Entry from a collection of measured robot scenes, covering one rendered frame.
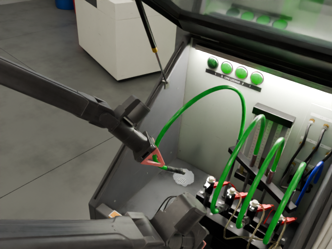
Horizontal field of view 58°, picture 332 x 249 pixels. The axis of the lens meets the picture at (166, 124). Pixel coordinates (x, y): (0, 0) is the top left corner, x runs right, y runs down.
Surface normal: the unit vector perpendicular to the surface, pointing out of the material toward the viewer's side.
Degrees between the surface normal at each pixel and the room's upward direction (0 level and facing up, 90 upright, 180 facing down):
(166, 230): 46
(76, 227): 39
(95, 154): 0
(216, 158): 90
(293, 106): 90
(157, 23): 90
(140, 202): 0
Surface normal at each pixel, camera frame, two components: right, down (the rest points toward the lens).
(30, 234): 0.59, -0.79
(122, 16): 0.55, 0.52
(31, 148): 0.07, -0.81
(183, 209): -0.47, -0.38
